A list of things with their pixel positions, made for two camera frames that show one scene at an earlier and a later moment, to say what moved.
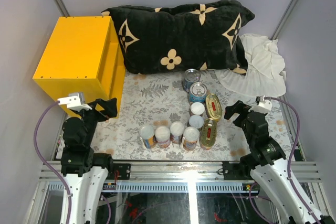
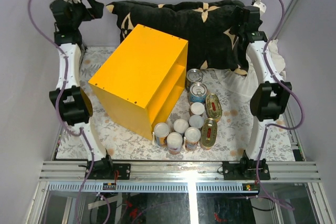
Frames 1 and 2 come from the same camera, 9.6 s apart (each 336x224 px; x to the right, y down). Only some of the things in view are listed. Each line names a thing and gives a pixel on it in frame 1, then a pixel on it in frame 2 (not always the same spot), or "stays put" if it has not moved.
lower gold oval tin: (208, 134) stays put
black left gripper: (110, 106) → (93, 12)
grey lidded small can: (196, 121) stays put
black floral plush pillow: (189, 37) stays put
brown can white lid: (196, 108) stays put
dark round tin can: (191, 76) stays put
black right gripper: (238, 107) → (235, 14)
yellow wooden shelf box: (83, 63) → (146, 76)
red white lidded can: (162, 135) → (175, 141)
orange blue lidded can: (146, 132) → (161, 130)
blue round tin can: (198, 92) stays put
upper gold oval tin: (213, 107) stays put
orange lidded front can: (191, 136) stays put
